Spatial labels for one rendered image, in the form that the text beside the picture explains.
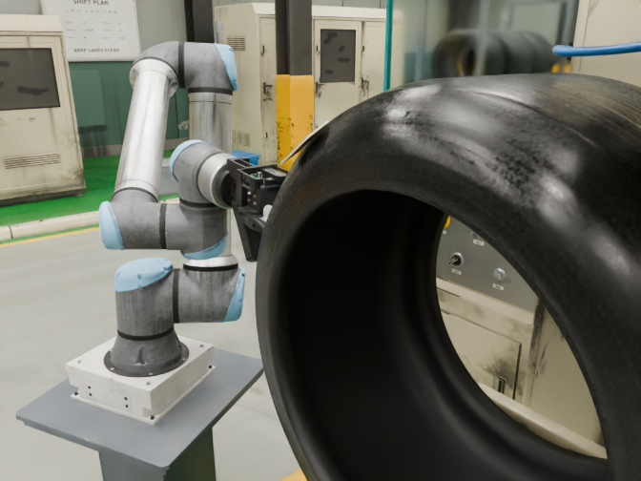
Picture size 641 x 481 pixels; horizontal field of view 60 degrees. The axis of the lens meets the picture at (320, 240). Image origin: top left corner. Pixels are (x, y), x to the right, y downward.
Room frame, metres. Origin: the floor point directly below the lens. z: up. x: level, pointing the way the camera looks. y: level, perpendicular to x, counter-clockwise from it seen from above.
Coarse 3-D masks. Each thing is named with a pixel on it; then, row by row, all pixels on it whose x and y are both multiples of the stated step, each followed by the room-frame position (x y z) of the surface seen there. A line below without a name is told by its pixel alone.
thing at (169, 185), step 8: (232, 152) 6.56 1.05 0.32; (240, 152) 6.56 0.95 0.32; (248, 152) 6.57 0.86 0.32; (168, 160) 6.06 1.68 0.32; (256, 160) 6.40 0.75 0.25; (168, 168) 5.81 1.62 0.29; (168, 176) 5.81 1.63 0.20; (160, 184) 5.77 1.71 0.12; (168, 184) 5.81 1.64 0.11; (176, 184) 5.85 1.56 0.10; (160, 192) 5.76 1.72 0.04; (168, 192) 5.80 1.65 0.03; (176, 192) 5.84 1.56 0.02
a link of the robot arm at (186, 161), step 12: (180, 144) 1.03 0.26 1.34; (192, 144) 1.01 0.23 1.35; (204, 144) 1.01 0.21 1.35; (180, 156) 1.00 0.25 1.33; (192, 156) 0.98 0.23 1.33; (204, 156) 0.96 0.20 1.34; (180, 168) 0.99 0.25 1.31; (192, 168) 0.96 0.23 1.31; (180, 180) 0.99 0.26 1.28; (192, 180) 0.95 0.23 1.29; (180, 192) 0.99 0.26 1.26; (192, 192) 0.98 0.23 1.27
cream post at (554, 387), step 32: (608, 0) 0.76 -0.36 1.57; (640, 0) 0.73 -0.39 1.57; (576, 32) 0.78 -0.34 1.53; (608, 32) 0.75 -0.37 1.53; (640, 32) 0.72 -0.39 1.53; (576, 64) 0.78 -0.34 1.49; (608, 64) 0.75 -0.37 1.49; (640, 64) 0.71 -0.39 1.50; (544, 320) 0.77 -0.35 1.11; (544, 352) 0.76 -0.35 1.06; (544, 384) 0.76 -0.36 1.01; (576, 384) 0.72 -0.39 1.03; (576, 416) 0.71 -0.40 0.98
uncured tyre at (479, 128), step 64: (384, 128) 0.49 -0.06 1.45; (448, 128) 0.45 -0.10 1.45; (512, 128) 0.42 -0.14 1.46; (576, 128) 0.40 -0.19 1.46; (640, 128) 0.42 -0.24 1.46; (320, 192) 0.54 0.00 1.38; (384, 192) 0.81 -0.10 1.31; (448, 192) 0.42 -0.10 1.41; (512, 192) 0.39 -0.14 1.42; (576, 192) 0.37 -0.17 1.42; (640, 192) 0.35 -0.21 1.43; (320, 256) 0.76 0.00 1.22; (384, 256) 0.83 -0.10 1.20; (512, 256) 0.37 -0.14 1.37; (576, 256) 0.35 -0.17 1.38; (640, 256) 0.33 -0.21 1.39; (256, 320) 0.66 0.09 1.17; (320, 320) 0.75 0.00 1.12; (384, 320) 0.82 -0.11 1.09; (576, 320) 0.33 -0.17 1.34; (640, 320) 0.31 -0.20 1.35; (320, 384) 0.71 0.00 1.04; (384, 384) 0.76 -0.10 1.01; (448, 384) 0.75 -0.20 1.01; (640, 384) 0.30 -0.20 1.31; (320, 448) 0.58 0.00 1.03; (384, 448) 0.67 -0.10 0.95; (448, 448) 0.69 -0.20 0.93; (512, 448) 0.66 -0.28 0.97; (640, 448) 0.29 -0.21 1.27
